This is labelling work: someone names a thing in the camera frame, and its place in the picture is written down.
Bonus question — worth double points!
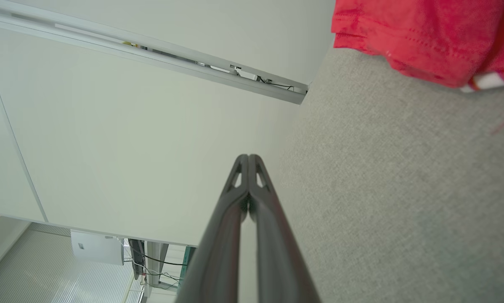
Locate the white wall box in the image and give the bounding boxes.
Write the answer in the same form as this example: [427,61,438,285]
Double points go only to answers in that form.
[70,230,125,266]

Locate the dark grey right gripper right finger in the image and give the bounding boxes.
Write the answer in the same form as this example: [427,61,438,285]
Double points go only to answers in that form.
[249,154,322,303]

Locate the grey fabric sofa seat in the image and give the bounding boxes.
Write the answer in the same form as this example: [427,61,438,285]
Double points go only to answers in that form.
[273,42,504,303]

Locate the grey partition post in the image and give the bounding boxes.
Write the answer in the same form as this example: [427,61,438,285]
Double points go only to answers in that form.
[0,0,309,105]

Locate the black flat device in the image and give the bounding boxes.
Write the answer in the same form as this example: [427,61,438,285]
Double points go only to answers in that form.
[128,239,146,279]

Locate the thin black background cable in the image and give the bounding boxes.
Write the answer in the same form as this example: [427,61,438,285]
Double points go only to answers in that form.
[130,244,185,266]

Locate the teal panel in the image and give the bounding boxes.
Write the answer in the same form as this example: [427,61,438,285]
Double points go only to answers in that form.
[180,246,196,280]

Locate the grey desk leg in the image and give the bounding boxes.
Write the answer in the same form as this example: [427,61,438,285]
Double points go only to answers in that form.
[146,241,169,291]

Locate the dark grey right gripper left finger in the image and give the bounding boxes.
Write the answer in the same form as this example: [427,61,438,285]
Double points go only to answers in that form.
[174,154,249,303]

